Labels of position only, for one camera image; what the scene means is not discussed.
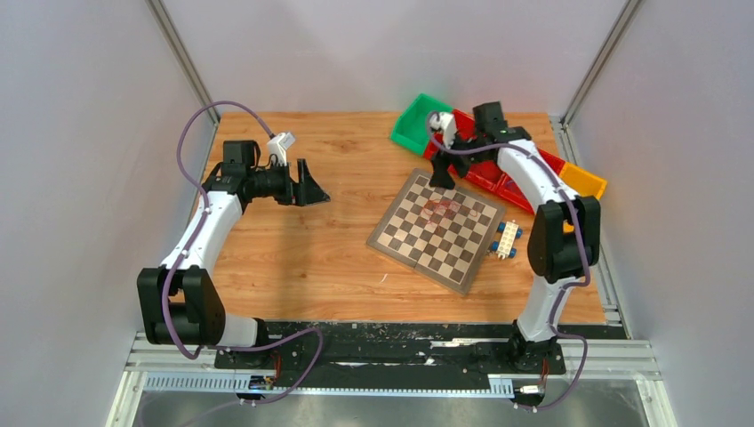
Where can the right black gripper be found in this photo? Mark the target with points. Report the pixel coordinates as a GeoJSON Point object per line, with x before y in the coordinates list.
{"type": "Point", "coordinates": [442, 177]}

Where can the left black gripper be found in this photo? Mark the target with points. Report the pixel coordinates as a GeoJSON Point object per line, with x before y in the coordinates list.
{"type": "Point", "coordinates": [308, 191]}

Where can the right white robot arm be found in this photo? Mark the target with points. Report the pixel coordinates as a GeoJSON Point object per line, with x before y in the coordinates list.
{"type": "Point", "coordinates": [564, 239]}

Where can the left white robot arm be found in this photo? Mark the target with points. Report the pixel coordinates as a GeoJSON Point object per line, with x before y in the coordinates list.
{"type": "Point", "coordinates": [178, 300]}

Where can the red bin middle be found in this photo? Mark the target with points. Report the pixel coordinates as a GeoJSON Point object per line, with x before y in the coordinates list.
{"type": "Point", "coordinates": [486, 175]}

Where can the red bin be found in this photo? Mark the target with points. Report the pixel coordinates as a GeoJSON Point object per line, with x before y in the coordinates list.
{"type": "Point", "coordinates": [509, 190]}
{"type": "Point", "coordinates": [486, 175]}
{"type": "Point", "coordinates": [465, 128]}

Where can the green plastic bin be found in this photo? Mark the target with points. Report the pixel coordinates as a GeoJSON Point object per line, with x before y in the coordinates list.
{"type": "Point", "coordinates": [409, 130]}

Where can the wooden chessboard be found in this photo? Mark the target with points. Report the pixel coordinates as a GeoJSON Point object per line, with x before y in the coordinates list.
{"type": "Point", "coordinates": [441, 234]}

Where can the white blue toy block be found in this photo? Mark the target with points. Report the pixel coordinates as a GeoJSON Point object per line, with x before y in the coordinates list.
{"type": "Point", "coordinates": [503, 247]}

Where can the yellow plastic bin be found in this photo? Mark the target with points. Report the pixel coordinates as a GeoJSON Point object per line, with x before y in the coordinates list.
{"type": "Point", "coordinates": [582, 181]}

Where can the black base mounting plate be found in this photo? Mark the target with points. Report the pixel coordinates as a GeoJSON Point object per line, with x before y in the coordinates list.
{"type": "Point", "coordinates": [408, 356]}

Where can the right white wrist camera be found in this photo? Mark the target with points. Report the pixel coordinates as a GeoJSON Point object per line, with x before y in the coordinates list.
{"type": "Point", "coordinates": [442, 129]}

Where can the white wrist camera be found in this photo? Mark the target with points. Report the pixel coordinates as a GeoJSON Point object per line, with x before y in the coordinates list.
{"type": "Point", "coordinates": [277, 148]}
{"type": "Point", "coordinates": [442, 129]}

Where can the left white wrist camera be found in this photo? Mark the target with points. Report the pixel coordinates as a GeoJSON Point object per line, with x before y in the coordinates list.
{"type": "Point", "coordinates": [277, 148]}

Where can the aluminium frame rail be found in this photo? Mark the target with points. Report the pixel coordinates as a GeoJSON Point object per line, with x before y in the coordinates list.
{"type": "Point", "coordinates": [151, 369]}

